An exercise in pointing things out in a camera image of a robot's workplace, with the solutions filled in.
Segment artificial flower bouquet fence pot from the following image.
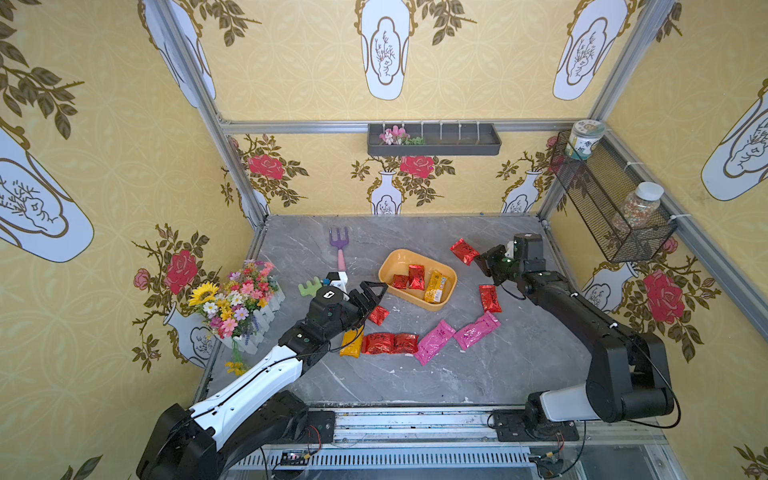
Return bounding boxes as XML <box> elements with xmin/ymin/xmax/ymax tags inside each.
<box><xmin>188</xmin><ymin>259</ymin><xmax>285</xmax><ymax>376</ymax></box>

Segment small circuit board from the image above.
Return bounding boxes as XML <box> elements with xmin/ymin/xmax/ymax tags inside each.
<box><xmin>279</xmin><ymin>450</ymin><xmax>312</xmax><ymax>468</ymax></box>

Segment red tea bag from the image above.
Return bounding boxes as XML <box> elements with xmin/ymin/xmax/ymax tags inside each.
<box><xmin>362</xmin><ymin>332</ymin><xmax>395</xmax><ymax>355</ymax></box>
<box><xmin>450</xmin><ymin>238</ymin><xmax>480</xmax><ymax>266</ymax></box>
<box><xmin>478</xmin><ymin>284</ymin><xmax>502</xmax><ymax>313</ymax></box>
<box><xmin>407</xmin><ymin>264</ymin><xmax>425</xmax><ymax>291</ymax></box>
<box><xmin>367</xmin><ymin>306</ymin><xmax>390</xmax><ymax>326</ymax></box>
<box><xmin>392</xmin><ymin>333</ymin><xmax>419</xmax><ymax>355</ymax></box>

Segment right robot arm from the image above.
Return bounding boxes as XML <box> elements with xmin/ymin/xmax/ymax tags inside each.
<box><xmin>474</xmin><ymin>233</ymin><xmax>682</xmax><ymax>433</ymax></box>

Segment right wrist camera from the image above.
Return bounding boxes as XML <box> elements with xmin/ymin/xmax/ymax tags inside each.
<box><xmin>504</xmin><ymin>240</ymin><xmax>517</xmax><ymax>260</ymax></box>

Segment black wire wall basket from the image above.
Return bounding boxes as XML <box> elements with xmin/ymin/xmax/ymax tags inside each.
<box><xmin>550</xmin><ymin>131</ymin><xmax>677</xmax><ymax>263</ymax></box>

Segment yellow tea bag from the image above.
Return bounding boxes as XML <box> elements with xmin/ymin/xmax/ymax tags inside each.
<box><xmin>339</xmin><ymin>326</ymin><xmax>364</xmax><ymax>358</ymax></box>
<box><xmin>424</xmin><ymin>270</ymin><xmax>448</xmax><ymax>304</ymax></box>

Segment orange plastic storage box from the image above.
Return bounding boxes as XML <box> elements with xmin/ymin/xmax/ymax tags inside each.
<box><xmin>378</xmin><ymin>249</ymin><xmax>458</xmax><ymax>312</ymax></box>

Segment purple pink garden fork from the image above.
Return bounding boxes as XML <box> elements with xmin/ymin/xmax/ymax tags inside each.
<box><xmin>329</xmin><ymin>227</ymin><xmax>350</xmax><ymax>272</ymax></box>

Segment clear jar white lid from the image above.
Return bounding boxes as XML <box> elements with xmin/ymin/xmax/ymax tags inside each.
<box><xmin>613</xmin><ymin>182</ymin><xmax>665</xmax><ymax>232</ymax></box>

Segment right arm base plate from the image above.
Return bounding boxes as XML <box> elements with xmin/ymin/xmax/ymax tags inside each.
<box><xmin>489</xmin><ymin>410</ymin><xmax>581</xmax><ymax>442</ymax></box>

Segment pink tea bag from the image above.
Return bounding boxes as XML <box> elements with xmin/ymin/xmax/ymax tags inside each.
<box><xmin>414</xmin><ymin>320</ymin><xmax>456</xmax><ymax>366</ymax></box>
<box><xmin>454</xmin><ymin>312</ymin><xmax>501</xmax><ymax>351</ymax></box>

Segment grey wall shelf tray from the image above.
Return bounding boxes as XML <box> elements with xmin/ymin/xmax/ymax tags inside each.
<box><xmin>367</xmin><ymin>121</ymin><xmax>502</xmax><ymax>157</ymax></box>

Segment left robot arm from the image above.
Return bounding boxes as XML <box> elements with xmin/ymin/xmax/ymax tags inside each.
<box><xmin>136</xmin><ymin>281</ymin><xmax>388</xmax><ymax>479</ymax></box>

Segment white lidded tin jar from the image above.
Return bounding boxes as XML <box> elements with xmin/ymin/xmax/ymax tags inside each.
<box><xmin>564</xmin><ymin>119</ymin><xmax>606</xmax><ymax>160</ymax></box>

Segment green toy rake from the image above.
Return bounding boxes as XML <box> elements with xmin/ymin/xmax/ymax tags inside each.
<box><xmin>298</xmin><ymin>276</ymin><xmax>323</xmax><ymax>298</ymax></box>

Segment small pink flowers on shelf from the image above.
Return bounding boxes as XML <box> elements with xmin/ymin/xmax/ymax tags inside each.
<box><xmin>379</xmin><ymin>125</ymin><xmax>425</xmax><ymax>146</ymax></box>

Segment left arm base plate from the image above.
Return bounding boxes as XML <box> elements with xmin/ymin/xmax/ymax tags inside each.
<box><xmin>299</xmin><ymin>410</ymin><xmax>336</xmax><ymax>445</ymax></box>

